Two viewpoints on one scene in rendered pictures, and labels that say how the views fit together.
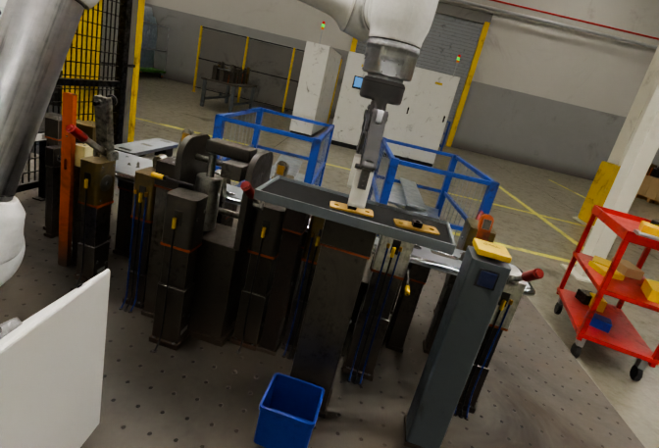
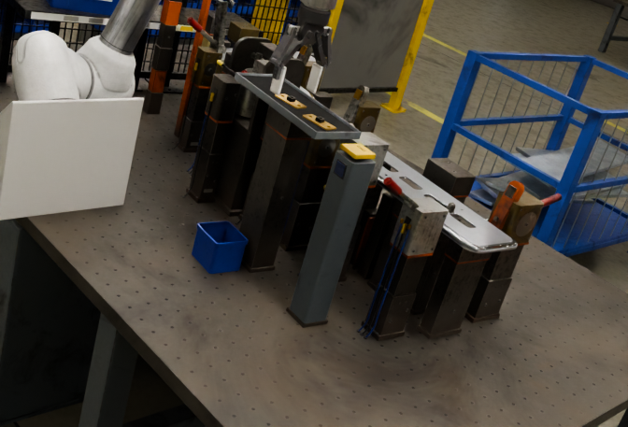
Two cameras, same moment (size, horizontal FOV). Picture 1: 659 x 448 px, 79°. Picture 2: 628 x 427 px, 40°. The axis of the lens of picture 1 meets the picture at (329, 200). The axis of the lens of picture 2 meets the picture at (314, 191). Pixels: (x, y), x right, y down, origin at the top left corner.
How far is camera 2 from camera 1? 1.67 m
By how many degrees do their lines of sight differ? 39
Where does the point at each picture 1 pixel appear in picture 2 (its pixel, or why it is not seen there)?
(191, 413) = (172, 227)
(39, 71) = not seen: outside the picture
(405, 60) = not seen: outside the picture
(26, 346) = (85, 108)
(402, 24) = not seen: outside the picture
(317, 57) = not seen: outside the picture
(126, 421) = (135, 210)
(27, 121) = (144, 7)
